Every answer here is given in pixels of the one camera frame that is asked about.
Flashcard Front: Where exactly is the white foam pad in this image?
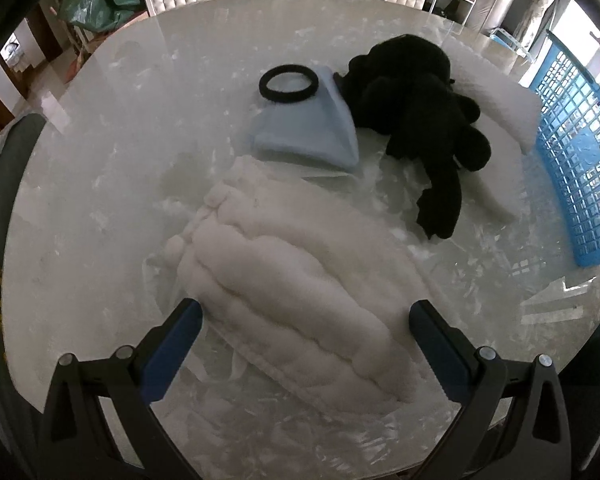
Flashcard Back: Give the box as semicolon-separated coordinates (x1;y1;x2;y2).
442;37;542;153

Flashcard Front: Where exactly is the blue plastic basket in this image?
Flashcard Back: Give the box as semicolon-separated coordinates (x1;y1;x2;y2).
530;32;600;266

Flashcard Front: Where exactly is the black hair ring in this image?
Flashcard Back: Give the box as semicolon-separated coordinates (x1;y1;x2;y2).
258;64;322;104

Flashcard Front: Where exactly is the white sponge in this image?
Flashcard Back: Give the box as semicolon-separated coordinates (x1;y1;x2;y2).
460;114;524;222

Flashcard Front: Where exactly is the white ribbed fluffy cloth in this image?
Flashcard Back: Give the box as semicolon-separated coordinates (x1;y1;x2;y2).
161;156;434;416

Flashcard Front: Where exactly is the green plastic bag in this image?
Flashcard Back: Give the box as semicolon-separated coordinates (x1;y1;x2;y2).
58;0;146;34

